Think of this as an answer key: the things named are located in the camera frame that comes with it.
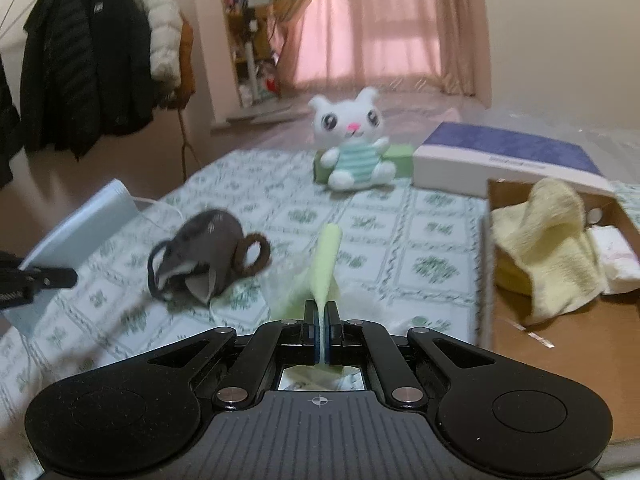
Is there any light green cloth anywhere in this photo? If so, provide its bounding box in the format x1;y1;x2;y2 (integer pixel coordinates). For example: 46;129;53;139
270;223;354;391

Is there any brown scrunchie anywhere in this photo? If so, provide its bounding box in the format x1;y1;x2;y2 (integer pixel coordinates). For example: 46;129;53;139
232;233;271;278

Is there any dark grey face mask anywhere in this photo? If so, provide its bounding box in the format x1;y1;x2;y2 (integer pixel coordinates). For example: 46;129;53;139
146;209;243;304

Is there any green floral tablecloth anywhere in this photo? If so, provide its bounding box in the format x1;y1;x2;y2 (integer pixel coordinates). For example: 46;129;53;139
0;146;640;470

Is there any white book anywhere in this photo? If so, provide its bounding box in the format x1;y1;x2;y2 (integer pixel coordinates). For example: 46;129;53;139
1;179;139;337

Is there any green small box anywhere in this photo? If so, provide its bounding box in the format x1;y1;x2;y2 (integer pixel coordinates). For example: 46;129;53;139
314;144;416;184

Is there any yellow towel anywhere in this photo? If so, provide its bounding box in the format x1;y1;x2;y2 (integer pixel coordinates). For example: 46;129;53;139
491;178;604;326

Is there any blue and white flat box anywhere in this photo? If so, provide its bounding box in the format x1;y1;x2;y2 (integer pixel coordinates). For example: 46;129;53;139
412;122;614;198

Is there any white bunny plush toy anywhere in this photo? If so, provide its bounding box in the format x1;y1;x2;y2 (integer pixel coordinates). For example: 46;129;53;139
308;87;396;192

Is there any black jacket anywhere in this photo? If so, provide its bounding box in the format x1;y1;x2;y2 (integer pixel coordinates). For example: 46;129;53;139
20;0;154;159

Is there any brown cardboard tray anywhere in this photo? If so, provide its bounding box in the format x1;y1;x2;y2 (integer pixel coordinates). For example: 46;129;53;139
485;178;639;446

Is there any orange jacket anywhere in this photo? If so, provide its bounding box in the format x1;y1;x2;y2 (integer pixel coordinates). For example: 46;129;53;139
166;15;196;110

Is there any white folded cloth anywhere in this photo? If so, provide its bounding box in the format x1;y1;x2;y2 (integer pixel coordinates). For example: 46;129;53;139
588;226;640;296

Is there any white puffer jacket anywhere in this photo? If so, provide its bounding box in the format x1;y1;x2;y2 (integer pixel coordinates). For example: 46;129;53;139
134;0;183;91

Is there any pink curtain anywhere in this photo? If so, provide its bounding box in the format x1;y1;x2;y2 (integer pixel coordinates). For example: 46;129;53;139
279;0;491;104

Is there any standing fan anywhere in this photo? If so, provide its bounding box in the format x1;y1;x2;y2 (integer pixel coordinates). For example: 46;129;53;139
227;0;312;122

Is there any wooden bookshelf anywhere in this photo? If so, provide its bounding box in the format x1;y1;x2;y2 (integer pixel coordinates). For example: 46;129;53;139
222;0;280;108

